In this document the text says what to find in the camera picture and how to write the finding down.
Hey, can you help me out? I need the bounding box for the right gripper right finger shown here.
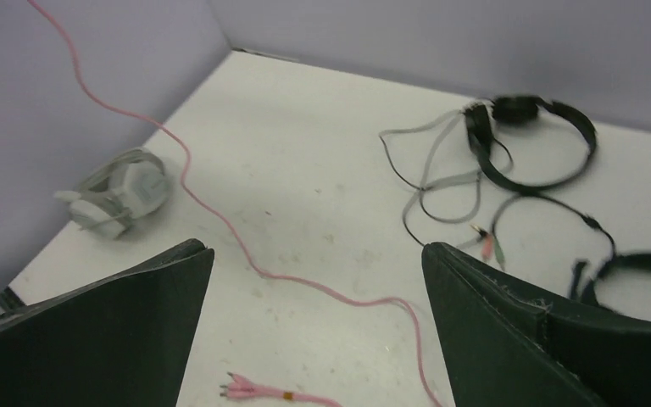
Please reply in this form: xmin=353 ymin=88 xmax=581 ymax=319
xmin=421 ymin=243 xmax=651 ymax=406

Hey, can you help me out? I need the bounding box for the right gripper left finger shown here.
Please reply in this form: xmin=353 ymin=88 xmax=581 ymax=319
xmin=0 ymin=239 xmax=214 ymax=406

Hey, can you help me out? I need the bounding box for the pink headset with cable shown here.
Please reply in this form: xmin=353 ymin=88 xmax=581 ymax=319
xmin=28 ymin=0 xmax=442 ymax=406

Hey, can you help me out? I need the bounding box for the white grey gaming headset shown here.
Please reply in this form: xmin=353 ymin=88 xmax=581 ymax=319
xmin=53 ymin=148 xmax=170 ymax=239

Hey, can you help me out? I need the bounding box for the small black on-ear headphones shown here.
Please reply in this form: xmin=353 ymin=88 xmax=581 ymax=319
xmin=378 ymin=94 xmax=599 ymax=248

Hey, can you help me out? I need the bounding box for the black headset with microphone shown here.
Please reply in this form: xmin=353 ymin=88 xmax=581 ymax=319
xmin=468 ymin=193 xmax=651 ymax=315

